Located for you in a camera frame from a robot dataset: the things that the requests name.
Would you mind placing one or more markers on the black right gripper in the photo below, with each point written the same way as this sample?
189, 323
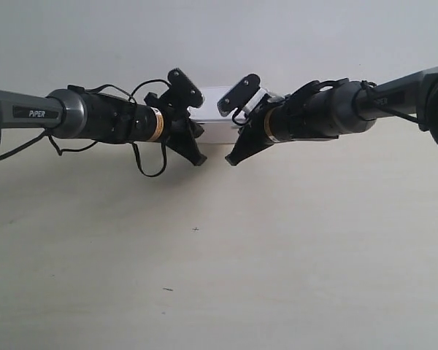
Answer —
254, 136

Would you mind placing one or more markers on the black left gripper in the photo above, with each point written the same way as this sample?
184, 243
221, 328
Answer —
168, 120

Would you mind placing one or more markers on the white lidded plastic container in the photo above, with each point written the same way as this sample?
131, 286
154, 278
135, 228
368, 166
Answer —
219, 129

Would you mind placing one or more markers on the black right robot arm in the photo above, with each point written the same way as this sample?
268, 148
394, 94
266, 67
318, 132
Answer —
325, 110

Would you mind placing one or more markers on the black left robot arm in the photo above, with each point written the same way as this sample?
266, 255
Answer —
78, 113

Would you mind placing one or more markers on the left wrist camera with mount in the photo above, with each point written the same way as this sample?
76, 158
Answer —
182, 89

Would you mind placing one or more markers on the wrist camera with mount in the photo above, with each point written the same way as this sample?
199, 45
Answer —
243, 96
182, 89

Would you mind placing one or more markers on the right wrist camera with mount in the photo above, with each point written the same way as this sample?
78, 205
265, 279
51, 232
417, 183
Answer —
243, 96

